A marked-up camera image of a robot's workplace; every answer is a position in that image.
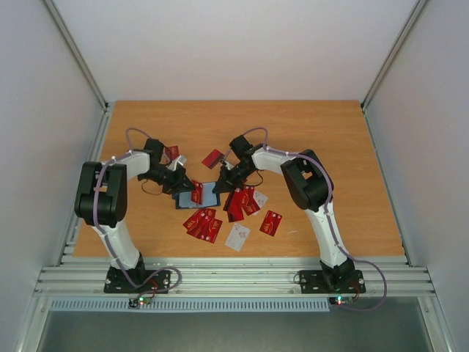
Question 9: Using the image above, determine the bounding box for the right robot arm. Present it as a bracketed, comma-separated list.
[213, 135, 355, 293]

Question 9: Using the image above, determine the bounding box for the red stripe card lower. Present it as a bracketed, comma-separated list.
[227, 211, 244, 223]

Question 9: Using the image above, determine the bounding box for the right aluminium corner post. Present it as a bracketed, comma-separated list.
[361, 0, 429, 113]

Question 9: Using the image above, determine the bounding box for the aluminium rail frame front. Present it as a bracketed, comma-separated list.
[34, 255, 436, 297]

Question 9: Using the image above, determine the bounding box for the blue leather card holder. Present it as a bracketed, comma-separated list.
[172, 182, 221, 209]

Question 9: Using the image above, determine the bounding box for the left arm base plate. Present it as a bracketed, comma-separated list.
[103, 267, 171, 294]

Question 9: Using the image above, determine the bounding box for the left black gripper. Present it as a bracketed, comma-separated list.
[141, 165, 196, 194]

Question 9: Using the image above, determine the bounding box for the aluminium corner post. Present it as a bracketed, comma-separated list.
[361, 0, 429, 113]
[41, 0, 108, 112]

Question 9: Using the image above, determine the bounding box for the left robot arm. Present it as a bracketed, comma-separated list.
[74, 139, 195, 293]

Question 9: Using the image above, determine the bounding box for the white card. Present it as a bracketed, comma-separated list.
[225, 223, 251, 252]
[253, 191, 268, 208]

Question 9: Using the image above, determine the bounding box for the red card far left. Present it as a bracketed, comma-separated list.
[165, 145, 180, 160]

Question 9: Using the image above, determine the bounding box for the red card magnetic stripe back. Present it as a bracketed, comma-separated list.
[202, 149, 224, 169]

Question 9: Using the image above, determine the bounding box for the grey slotted cable duct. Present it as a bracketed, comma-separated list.
[50, 297, 330, 313]

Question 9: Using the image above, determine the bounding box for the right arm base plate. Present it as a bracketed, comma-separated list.
[298, 270, 366, 294]

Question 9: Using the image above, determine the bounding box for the controller board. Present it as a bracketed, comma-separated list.
[329, 296, 358, 306]
[128, 296, 152, 309]

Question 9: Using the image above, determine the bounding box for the left controller board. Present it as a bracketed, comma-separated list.
[128, 296, 152, 309]

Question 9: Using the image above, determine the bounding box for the left aluminium corner post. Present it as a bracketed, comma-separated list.
[41, 0, 108, 112]

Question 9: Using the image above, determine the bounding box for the white card bottom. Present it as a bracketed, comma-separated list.
[225, 223, 251, 252]

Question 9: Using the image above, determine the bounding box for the right controller board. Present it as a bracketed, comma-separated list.
[329, 296, 358, 306]

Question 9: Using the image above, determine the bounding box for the dark red stripe card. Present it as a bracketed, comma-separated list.
[223, 191, 243, 215]

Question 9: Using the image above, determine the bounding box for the white card under stack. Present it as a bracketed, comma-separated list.
[253, 191, 268, 208]

